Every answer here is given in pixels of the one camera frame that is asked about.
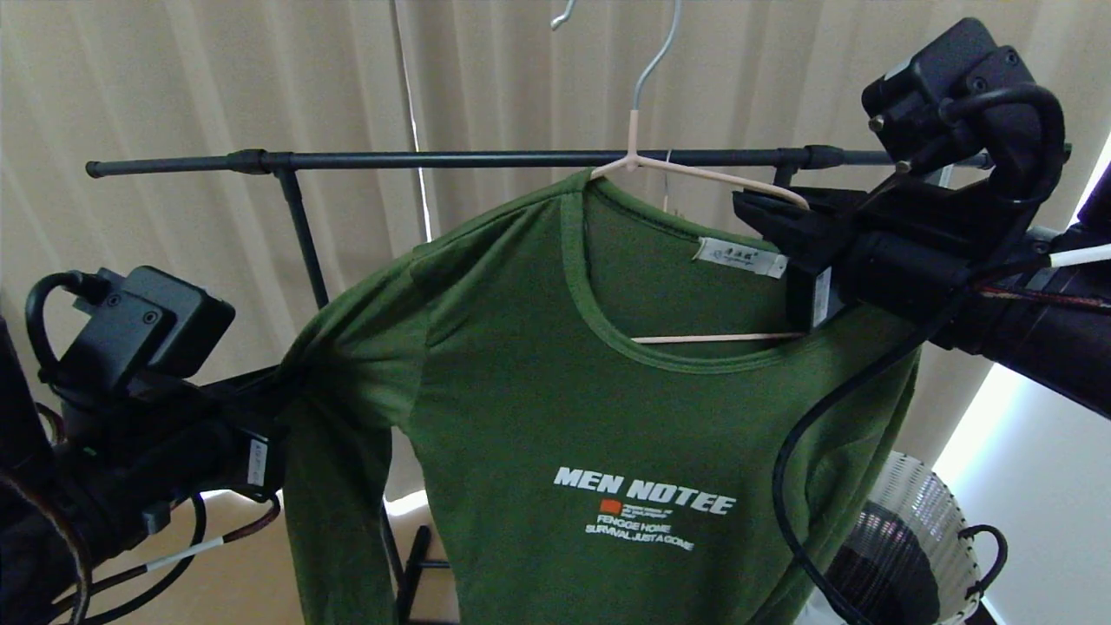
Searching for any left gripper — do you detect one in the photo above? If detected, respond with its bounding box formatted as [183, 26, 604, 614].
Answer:
[82, 365, 301, 543]

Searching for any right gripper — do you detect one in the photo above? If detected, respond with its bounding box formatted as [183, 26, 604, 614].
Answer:
[784, 208, 973, 335]

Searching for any green long-sleeved shirt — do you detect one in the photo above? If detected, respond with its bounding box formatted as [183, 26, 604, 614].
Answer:
[279, 169, 921, 625]

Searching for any white laundry basket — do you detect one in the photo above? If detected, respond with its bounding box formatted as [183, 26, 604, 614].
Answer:
[816, 450, 1009, 625]

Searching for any black clothes rack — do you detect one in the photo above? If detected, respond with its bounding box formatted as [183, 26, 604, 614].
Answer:
[85, 143, 995, 625]

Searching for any beige curtain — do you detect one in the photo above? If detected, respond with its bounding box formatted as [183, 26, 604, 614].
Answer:
[0, 0, 1111, 522]

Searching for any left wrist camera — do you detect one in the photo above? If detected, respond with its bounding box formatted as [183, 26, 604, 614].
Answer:
[56, 265, 237, 409]

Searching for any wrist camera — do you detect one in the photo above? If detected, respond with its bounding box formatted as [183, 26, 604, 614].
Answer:
[56, 265, 237, 409]
[861, 17, 1047, 205]

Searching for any black cable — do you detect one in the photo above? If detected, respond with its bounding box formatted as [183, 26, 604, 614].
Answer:
[771, 82, 1068, 625]
[52, 493, 209, 625]
[24, 271, 109, 391]

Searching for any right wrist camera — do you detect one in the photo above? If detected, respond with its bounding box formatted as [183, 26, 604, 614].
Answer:
[861, 17, 1047, 205]

